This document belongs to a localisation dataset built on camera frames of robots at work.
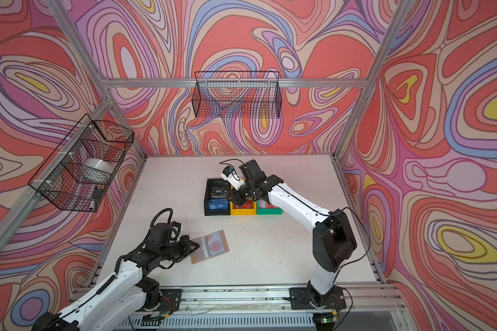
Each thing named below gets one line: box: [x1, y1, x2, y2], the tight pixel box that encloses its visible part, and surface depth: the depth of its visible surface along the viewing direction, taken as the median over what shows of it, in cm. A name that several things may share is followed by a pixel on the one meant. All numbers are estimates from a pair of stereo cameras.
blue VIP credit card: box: [208, 198, 229, 210], surface depth 98 cm
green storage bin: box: [256, 198, 284, 216], surface depth 96 cm
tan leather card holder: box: [190, 229, 230, 265], surface depth 88 cm
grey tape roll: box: [78, 157, 114, 183], surface depth 74 cm
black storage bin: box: [203, 177, 232, 216], surface depth 99 cm
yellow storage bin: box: [229, 198, 257, 216], surface depth 95 cm
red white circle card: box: [206, 231, 226, 257], surface depth 88 cm
